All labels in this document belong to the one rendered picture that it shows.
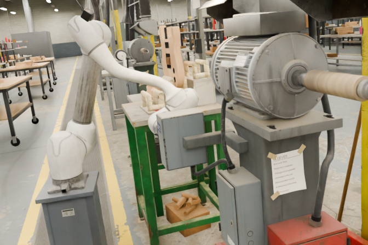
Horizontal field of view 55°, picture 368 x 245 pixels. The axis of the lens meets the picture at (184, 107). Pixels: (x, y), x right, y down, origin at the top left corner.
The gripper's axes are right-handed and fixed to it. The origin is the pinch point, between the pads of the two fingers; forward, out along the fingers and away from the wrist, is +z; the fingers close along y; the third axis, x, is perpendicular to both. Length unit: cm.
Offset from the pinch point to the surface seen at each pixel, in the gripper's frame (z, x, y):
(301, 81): 52, 27, -25
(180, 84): -75, 12, -24
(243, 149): 33.2, 3.9, -15.1
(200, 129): 16.3, 8.0, -6.1
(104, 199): -171, -97, 33
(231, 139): 28.1, 6.4, -13.2
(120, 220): -127, -97, 23
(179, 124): 16.3, 11.3, 1.4
